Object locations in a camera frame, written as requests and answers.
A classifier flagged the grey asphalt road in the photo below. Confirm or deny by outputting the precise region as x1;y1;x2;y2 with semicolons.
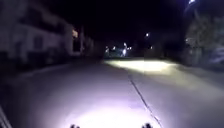
0;57;224;128

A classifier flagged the pale kerb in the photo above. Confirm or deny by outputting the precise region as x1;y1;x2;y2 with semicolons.
13;63;73;80

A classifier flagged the pale building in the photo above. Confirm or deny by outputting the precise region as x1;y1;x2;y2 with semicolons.
0;0;95;68

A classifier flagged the tree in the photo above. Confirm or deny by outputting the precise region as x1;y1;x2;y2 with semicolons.
185;9;224;66

